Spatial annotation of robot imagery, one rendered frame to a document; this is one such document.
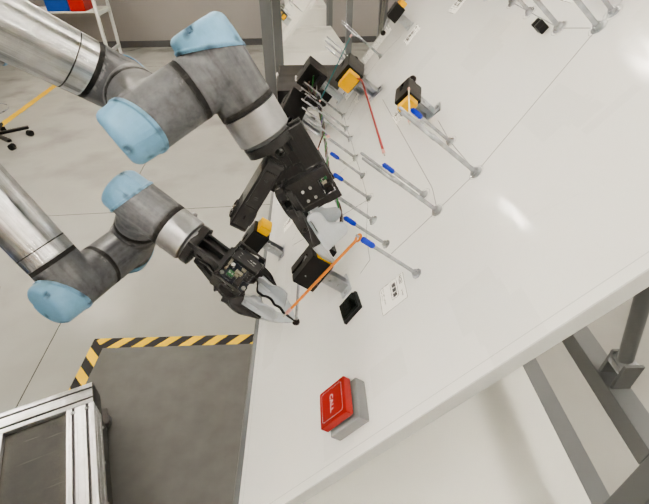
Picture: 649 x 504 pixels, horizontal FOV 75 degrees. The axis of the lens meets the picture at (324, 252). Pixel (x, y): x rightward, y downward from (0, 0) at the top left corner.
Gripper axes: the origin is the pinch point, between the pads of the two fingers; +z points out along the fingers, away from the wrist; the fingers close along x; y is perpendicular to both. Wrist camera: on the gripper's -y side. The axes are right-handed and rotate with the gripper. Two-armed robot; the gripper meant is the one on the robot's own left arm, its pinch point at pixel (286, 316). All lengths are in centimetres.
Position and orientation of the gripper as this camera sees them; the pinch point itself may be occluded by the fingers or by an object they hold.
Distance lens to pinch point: 74.1
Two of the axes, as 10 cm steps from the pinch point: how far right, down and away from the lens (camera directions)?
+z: 7.9, 6.1, 0.8
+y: 3.2, -3.0, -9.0
